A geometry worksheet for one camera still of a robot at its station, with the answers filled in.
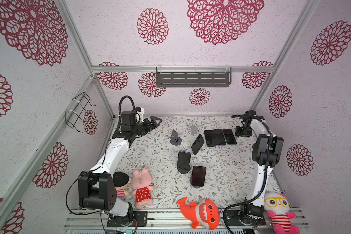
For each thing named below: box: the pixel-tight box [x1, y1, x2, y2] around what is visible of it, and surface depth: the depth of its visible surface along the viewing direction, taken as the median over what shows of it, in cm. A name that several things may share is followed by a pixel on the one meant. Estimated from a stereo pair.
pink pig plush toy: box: [131, 167, 155, 210], surface depth 81 cm
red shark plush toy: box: [176, 197, 221, 231], surface depth 71 cm
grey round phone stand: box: [169, 129, 182, 146], surface depth 104 cm
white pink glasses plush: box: [263, 191, 301, 234], surface depth 72 cm
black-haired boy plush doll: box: [112, 171, 132, 201], surface depth 80 cm
